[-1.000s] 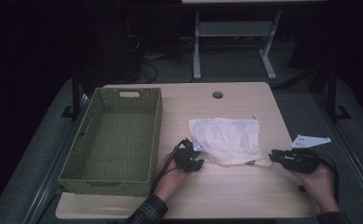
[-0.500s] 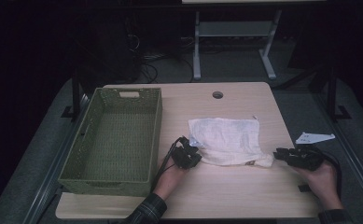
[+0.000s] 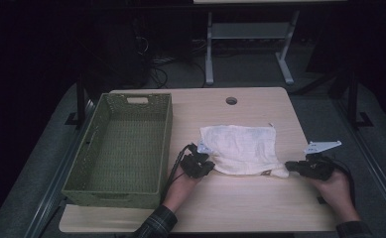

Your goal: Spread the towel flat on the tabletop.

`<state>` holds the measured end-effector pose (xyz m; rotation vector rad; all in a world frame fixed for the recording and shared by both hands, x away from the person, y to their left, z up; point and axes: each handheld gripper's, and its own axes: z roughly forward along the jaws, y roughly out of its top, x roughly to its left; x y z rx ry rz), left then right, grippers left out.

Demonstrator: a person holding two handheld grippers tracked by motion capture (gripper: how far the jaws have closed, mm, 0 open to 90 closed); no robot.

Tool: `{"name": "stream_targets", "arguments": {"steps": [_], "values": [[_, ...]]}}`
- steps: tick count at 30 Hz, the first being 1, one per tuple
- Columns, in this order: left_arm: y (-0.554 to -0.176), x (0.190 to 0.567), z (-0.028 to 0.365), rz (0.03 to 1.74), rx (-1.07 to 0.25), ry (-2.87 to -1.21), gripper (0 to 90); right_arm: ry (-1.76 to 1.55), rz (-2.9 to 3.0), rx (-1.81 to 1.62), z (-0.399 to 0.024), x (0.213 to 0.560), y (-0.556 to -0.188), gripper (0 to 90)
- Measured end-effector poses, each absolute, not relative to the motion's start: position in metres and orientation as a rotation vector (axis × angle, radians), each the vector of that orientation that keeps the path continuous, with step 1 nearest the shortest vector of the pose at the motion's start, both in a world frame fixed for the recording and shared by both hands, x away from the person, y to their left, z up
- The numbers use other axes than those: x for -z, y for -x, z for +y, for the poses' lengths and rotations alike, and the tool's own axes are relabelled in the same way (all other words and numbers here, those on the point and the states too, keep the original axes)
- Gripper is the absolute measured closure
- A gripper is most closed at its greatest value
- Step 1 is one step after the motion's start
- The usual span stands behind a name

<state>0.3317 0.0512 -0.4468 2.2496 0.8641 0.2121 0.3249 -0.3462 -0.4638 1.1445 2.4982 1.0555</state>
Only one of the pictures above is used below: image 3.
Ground hand-held gripper cable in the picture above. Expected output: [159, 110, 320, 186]
[325, 156, 357, 208]
[160, 144, 193, 204]

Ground left hand-held gripper cable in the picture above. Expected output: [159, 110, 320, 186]
[160, 144, 193, 204]

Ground green woven basket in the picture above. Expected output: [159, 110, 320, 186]
[61, 92, 175, 210]

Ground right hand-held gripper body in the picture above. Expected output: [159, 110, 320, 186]
[299, 140, 343, 181]

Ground black floor cables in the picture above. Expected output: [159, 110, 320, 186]
[134, 36, 208, 89]

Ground aluminium rail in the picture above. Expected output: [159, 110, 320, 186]
[23, 98, 97, 238]
[332, 98, 386, 229]

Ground white bear print towel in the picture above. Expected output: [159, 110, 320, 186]
[198, 123, 290, 179]

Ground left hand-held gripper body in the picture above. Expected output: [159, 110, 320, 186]
[180, 140, 216, 179]

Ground person's right hand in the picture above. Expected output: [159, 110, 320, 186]
[308, 168, 362, 223]

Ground right hand-held gripper cable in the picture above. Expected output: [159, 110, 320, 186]
[325, 156, 357, 208]

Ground black stand post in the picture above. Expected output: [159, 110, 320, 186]
[64, 73, 87, 127]
[346, 70, 374, 129]

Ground white metal desk frame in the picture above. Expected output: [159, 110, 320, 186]
[204, 9, 301, 86]

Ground person's left hand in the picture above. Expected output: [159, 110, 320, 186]
[162, 165, 198, 213]

